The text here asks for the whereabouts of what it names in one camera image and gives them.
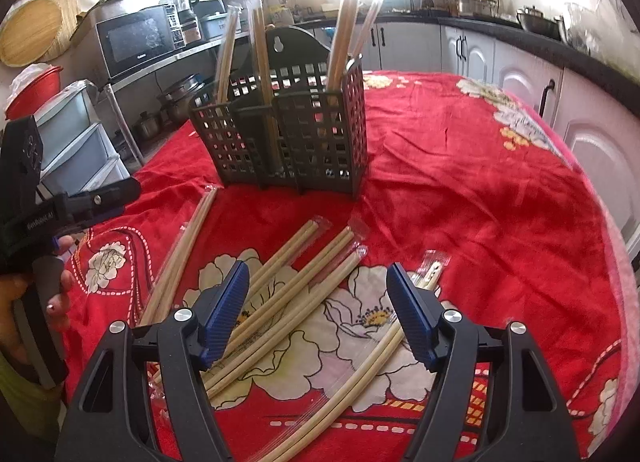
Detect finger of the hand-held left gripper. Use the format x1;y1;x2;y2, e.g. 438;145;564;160
49;176;142;233

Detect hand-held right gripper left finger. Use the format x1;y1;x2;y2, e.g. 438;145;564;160
54;261;251;462

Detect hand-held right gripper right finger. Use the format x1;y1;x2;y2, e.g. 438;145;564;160
386;262;573;462

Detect pile of chopsticks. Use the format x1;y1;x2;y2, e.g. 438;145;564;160
135;185;446;462

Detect dark grey utensil basket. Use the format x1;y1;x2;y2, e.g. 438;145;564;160
188;26;370;200

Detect bamboo chopstick pair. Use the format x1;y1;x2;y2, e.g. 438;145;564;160
345;0;386;67
247;0;286;177
322;0;361;107
212;2;246;107

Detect person's left hand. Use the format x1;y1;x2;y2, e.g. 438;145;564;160
0;236;76;368

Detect pale blue plastic drawer unit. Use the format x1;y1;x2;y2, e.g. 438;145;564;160
30;82;133;200

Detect red plastic bucket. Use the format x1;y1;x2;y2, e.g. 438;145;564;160
5;66;65;120

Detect clear bag in bucket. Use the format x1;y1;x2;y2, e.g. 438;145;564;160
9;64;51;92

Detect small steel pot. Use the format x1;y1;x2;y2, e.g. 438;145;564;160
132;110;163;140

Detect round bamboo tray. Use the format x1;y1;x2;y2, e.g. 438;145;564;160
0;0;63;67

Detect stacked steel pots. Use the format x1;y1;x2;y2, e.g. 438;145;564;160
157;74;206;125

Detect red floral blanket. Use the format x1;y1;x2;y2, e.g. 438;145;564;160
60;69;640;462

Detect round woven straw mat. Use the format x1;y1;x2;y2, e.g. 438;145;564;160
47;0;83;47

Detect metal shelf rack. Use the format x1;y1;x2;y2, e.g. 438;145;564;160
97;29;251;165

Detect black microwave oven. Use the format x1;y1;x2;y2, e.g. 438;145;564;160
95;4;177;80

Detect cardboard box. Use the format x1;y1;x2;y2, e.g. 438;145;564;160
75;0;131;22

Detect blue-grey dish box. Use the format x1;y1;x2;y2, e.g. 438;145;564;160
197;0;231;40

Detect steel basin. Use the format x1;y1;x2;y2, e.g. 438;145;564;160
515;6;563;37

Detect white plastic bag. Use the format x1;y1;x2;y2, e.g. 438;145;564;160
565;0;640;67

